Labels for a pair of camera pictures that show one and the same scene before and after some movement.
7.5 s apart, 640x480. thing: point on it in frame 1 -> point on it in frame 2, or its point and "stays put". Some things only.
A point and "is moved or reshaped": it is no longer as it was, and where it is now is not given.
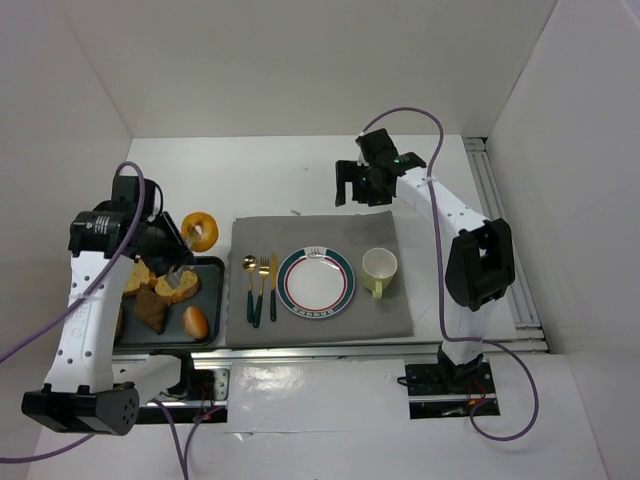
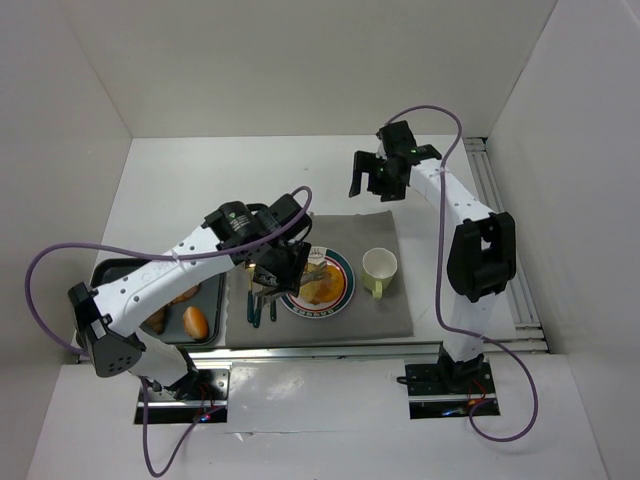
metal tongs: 174,274 is moved or reshaped
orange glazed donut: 199,231 -> 324,290
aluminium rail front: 199,353 stays put
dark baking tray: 210,299 stays put
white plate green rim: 315,282 stays put
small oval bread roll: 195,322 stays put
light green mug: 378,267 stays put
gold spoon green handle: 250,264 stays put
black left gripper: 170,255 -> 279,270
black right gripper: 354,182 -> 373,171
